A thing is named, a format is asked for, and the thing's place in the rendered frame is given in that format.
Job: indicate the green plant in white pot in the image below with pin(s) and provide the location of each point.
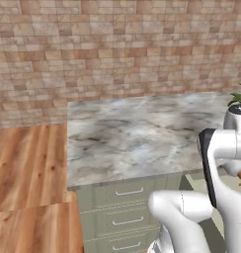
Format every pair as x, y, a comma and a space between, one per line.
231, 120

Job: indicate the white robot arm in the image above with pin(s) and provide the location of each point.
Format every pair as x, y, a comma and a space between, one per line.
231, 210

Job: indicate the pale green drawer front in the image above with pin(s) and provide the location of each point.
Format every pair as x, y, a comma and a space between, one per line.
99, 220
102, 245
152, 189

